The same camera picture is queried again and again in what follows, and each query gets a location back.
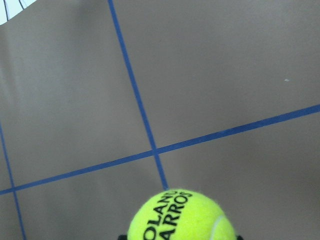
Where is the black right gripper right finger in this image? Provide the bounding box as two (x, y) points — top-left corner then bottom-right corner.
(236, 235), (244, 240)

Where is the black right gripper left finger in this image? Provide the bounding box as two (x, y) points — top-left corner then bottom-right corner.
(117, 235), (128, 240)

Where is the yellow tennis ball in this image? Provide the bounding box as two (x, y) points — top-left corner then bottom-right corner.
(127, 189), (238, 240)

